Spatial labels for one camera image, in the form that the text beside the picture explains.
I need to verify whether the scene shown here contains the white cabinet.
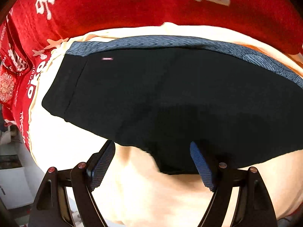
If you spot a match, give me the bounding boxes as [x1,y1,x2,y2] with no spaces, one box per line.
[1,155,33,210]

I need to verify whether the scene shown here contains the red blanket with white characters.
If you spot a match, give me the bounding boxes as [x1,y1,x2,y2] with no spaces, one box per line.
[1,0,302,148]

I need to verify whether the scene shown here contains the black pants with blue waistband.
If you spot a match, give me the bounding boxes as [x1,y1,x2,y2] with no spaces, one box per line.
[42,35,302,175]

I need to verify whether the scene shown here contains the peach cloth cover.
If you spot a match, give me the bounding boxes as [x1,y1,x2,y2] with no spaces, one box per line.
[29,22,302,226]

